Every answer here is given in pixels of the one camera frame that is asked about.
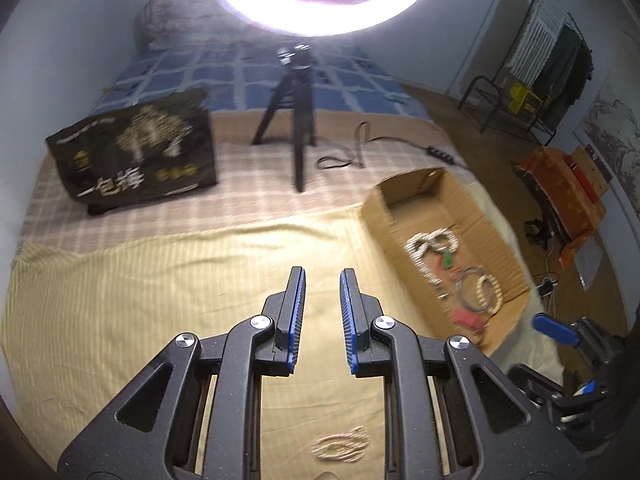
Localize black clamp on floor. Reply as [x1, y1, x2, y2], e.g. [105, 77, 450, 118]
[524, 217, 553, 248]

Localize grey flat panel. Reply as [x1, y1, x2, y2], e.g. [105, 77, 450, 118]
[575, 240, 608, 291]

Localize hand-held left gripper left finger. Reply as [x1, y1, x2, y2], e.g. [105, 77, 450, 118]
[57, 265, 307, 480]

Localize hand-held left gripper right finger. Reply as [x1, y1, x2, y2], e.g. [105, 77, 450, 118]
[339, 267, 586, 480]

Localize pearl necklace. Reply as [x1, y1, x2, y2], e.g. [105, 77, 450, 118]
[311, 426, 372, 462]

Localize black clothes rack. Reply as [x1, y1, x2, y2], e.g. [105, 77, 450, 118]
[457, 0, 596, 148]

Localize black tripod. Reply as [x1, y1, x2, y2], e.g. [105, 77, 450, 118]
[251, 42, 318, 193]

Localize black bangle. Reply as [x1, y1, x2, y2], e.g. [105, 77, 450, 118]
[460, 269, 493, 311]

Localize black snack bag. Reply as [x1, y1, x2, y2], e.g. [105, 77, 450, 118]
[45, 87, 218, 216]

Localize striped white cloth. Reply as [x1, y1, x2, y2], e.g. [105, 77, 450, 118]
[505, 0, 568, 81]

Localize cardboard box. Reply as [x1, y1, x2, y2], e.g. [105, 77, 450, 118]
[361, 167, 532, 356]

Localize cream bead bracelet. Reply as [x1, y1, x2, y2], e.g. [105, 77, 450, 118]
[467, 272, 502, 313]

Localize white bead bracelet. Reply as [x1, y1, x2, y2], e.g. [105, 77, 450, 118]
[405, 229, 460, 281]

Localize patterned pillow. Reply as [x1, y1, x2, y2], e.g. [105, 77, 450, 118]
[137, 0, 236, 51]

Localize plaid bed sheet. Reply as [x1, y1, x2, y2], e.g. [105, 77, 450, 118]
[20, 110, 471, 261]

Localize red long box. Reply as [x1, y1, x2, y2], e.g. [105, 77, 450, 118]
[567, 152, 601, 203]

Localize black cable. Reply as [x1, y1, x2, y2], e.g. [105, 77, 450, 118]
[315, 122, 468, 171]

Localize dark hanging clothes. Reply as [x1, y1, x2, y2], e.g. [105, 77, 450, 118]
[537, 25, 593, 131]

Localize yellow box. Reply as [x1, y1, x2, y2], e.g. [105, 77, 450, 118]
[507, 80, 543, 113]

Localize red cord bracelet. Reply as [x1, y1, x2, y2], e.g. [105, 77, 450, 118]
[450, 310, 488, 333]

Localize blue checked quilt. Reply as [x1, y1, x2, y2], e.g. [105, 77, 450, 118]
[102, 40, 436, 123]

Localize yellow striped blanket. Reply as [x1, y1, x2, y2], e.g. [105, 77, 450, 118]
[0, 180, 566, 480]

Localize white cable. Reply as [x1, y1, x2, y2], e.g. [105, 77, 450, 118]
[542, 247, 563, 311]

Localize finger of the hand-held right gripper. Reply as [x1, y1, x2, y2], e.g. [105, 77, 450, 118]
[507, 364, 601, 408]
[534, 312, 626, 366]

